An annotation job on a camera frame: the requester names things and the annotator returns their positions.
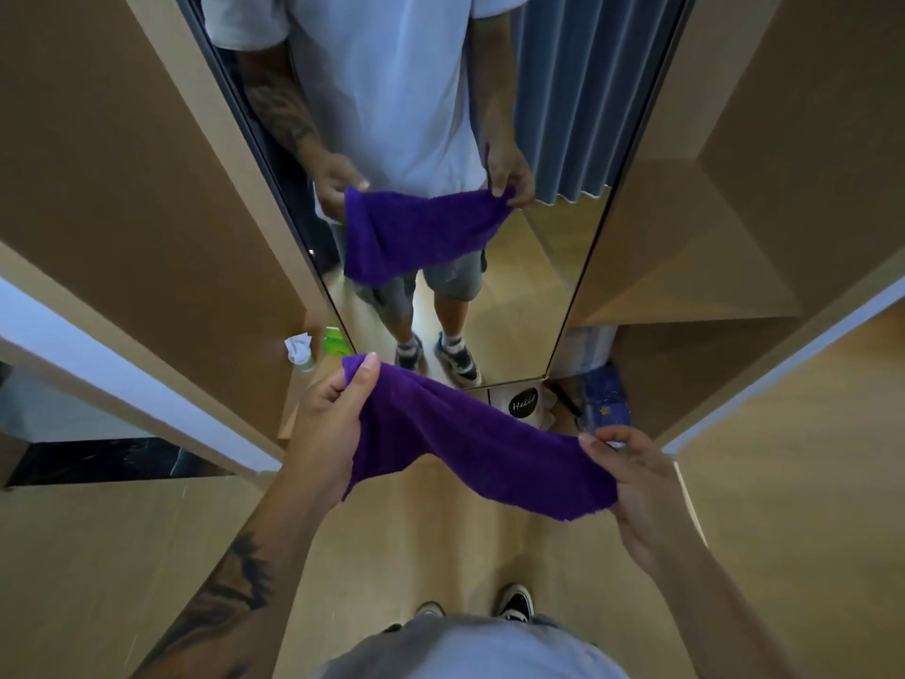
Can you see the purple cleaning cloth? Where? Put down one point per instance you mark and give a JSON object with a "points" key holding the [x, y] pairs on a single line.
{"points": [[481, 438]]}

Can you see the light wooden wardrobe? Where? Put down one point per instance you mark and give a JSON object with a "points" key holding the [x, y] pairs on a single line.
{"points": [[141, 169]]}

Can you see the person's right black-white sneaker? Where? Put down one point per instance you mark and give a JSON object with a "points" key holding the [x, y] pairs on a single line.
{"points": [[516, 604]]}

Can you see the person's right forearm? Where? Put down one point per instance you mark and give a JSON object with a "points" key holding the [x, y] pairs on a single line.
{"points": [[714, 615]]}

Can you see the person's white t-shirt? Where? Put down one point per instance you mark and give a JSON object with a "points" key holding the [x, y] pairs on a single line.
{"points": [[509, 654]]}

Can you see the green tissue packet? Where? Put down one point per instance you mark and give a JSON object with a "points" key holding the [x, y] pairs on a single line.
{"points": [[334, 342]]}

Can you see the blue plastic bag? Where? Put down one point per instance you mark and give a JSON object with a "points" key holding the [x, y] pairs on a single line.
{"points": [[604, 399]]}

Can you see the person's black-white sneaker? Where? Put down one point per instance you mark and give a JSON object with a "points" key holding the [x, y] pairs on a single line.
{"points": [[430, 610], [516, 604]]}

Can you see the person's left hand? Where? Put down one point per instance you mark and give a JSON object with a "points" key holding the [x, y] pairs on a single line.
{"points": [[329, 438]]}

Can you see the paper cup with tissue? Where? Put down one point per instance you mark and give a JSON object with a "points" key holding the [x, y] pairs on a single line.
{"points": [[300, 349]]}

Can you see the person's left black-white sneaker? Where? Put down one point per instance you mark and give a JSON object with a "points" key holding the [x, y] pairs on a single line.
{"points": [[430, 610]]}

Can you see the pull-out wardrobe mirror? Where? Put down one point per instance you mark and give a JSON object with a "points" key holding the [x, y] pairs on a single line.
{"points": [[544, 275]]}

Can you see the person's right hand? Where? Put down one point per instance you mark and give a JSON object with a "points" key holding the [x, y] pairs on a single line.
{"points": [[650, 495]]}

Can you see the person's left forearm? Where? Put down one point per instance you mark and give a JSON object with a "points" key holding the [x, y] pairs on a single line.
{"points": [[240, 594]]}

